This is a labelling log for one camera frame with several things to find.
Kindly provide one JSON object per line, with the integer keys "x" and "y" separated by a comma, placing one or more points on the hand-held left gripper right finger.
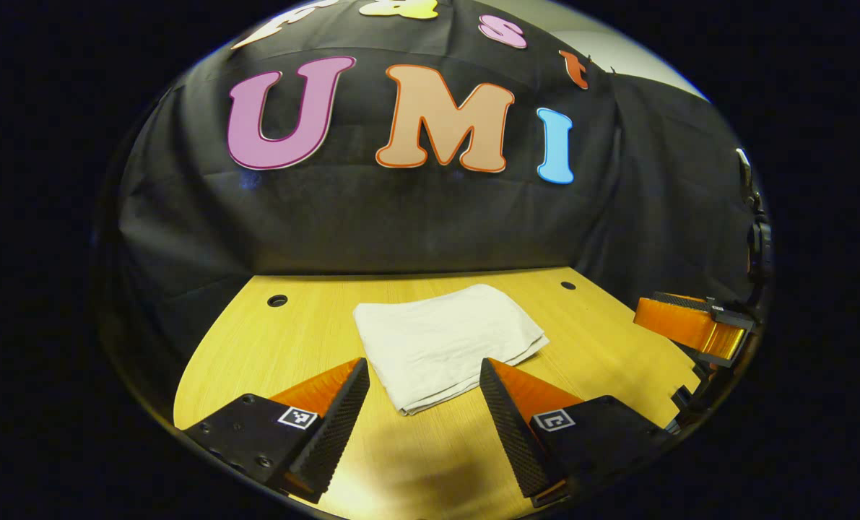
{"x": 513, "y": 426}

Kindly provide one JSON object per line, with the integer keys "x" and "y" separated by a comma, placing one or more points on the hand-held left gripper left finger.
{"x": 336, "y": 426}

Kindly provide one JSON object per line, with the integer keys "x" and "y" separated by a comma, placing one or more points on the white jeans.
{"x": 444, "y": 339}

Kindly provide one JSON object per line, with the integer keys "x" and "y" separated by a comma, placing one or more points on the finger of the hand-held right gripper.
{"x": 689, "y": 325}
{"x": 697, "y": 397}

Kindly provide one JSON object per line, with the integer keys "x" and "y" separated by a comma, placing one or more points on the black backdrop cloth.
{"x": 415, "y": 224}

